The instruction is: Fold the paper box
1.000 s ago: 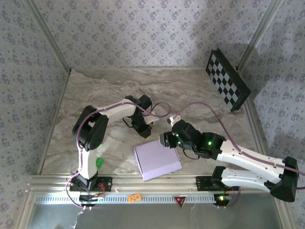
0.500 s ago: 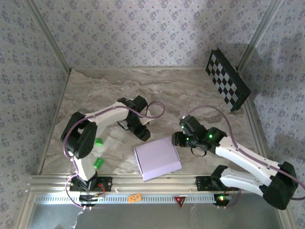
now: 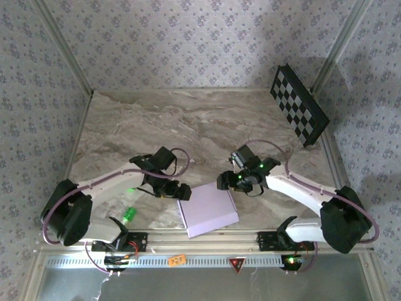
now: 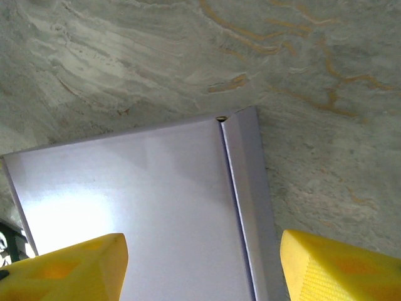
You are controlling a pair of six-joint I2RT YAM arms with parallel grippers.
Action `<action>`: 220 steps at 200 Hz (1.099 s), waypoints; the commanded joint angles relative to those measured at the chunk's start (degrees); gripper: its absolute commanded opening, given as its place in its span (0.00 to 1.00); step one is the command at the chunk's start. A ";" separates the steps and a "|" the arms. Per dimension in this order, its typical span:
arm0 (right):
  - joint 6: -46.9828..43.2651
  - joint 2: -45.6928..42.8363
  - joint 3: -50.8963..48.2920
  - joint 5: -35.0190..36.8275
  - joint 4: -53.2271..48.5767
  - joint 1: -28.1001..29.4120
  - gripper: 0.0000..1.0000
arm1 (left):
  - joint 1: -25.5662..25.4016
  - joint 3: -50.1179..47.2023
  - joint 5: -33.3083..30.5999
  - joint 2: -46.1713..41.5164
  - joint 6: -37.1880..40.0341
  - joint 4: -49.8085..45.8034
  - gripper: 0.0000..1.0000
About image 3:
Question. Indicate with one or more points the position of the green ribbed connector block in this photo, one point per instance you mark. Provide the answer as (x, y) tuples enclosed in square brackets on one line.
[(129, 214)]

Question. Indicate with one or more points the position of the grey metal panel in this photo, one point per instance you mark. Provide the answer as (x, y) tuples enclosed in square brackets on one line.
[(203, 285)]

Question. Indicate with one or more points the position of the aluminium frame post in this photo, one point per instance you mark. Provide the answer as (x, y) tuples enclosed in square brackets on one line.
[(65, 47), (340, 47)]

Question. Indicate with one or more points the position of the small green cube block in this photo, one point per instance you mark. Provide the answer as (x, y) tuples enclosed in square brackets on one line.
[(131, 190)]

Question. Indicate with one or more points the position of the lavender and white paper box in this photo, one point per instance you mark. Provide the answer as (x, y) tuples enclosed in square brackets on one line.
[(206, 210)]

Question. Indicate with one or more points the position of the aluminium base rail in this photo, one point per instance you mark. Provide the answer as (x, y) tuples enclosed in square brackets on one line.
[(219, 243)]

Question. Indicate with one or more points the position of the orange label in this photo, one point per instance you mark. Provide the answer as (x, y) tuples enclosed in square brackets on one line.
[(176, 260)]

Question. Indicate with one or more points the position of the red triangle sticker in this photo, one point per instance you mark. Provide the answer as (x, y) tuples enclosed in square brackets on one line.
[(237, 264)]

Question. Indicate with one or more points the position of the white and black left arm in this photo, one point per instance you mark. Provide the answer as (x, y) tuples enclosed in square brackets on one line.
[(112, 182)]

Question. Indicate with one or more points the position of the aluminium table side rail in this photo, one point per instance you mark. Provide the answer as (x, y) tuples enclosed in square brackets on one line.
[(332, 156), (79, 135)]

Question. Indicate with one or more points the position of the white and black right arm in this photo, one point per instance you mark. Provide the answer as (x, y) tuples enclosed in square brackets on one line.
[(291, 188)]

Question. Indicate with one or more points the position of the black and white checkerboard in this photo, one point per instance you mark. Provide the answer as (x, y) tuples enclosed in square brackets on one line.
[(297, 103)]

